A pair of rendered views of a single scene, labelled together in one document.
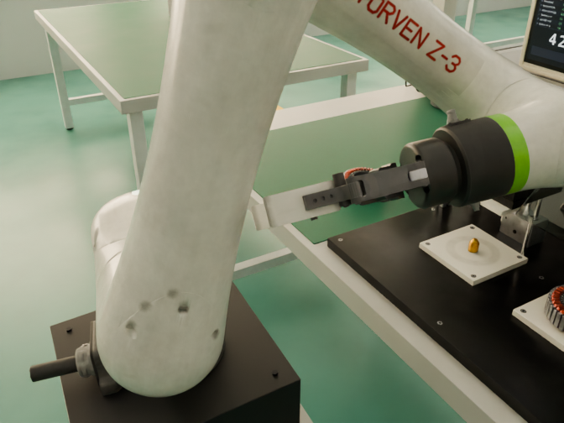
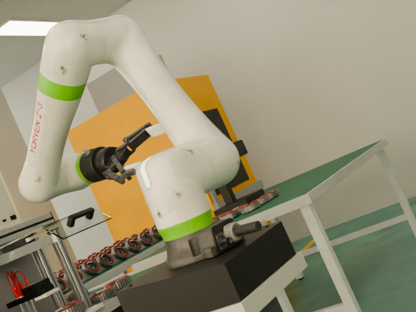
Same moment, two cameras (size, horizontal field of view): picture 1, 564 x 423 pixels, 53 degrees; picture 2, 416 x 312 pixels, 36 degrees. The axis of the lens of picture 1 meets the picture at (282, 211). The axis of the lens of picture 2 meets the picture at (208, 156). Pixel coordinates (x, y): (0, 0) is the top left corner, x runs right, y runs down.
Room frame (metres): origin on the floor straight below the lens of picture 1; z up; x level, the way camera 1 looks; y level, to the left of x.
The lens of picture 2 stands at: (1.29, 1.44, 0.98)
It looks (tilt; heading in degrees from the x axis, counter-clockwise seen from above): 2 degrees up; 237
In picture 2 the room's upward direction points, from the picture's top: 24 degrees counter-clockwise
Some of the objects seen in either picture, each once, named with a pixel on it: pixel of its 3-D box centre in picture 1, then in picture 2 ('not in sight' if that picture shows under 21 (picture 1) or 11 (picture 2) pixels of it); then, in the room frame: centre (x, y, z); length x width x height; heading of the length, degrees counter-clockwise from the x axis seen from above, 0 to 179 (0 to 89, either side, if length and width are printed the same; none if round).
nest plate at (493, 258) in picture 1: (472, 253); not in sight; (0.95, -0.39, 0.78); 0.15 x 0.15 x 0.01; 30
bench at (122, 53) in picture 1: (181, 100); not in sight; (3.01, 0.55, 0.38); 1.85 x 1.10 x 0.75; 30
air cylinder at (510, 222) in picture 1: (523, 225); not in sight; (1.02, -0.51, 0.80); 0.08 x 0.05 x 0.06; 30
